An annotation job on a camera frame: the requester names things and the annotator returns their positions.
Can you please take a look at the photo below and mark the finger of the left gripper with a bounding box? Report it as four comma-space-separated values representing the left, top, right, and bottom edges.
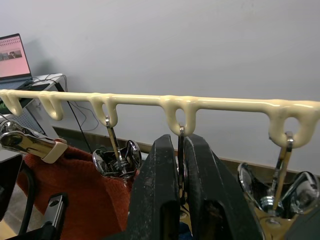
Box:
40, 192, 69, 240

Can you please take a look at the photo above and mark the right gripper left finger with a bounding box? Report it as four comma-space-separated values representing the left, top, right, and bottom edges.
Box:
125, 133, 181, 240

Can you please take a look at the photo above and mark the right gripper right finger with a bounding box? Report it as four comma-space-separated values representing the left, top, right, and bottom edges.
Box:
183, 133, 266, 240

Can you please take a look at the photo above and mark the red sock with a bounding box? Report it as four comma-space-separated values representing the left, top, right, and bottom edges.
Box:
15, 145, 141, 237

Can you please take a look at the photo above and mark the cream cloud-shaped clip hanger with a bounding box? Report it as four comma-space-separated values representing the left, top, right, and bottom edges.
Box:
0, 89, 320, 149

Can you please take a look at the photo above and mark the blue sock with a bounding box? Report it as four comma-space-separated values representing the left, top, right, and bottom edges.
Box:
179, 221, 194, 240

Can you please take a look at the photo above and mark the white standing desk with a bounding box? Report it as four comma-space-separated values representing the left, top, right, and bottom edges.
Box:
0, 73, 67, 141

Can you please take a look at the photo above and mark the open laptop pink screen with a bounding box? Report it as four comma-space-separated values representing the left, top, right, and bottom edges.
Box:
0, 33, 34, 85

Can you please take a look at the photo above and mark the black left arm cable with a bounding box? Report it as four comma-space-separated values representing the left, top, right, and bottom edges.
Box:
16, 169, 36, 238

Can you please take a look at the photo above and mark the black desk power cable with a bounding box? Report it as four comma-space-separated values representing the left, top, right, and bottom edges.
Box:
32, 74, 99, 154

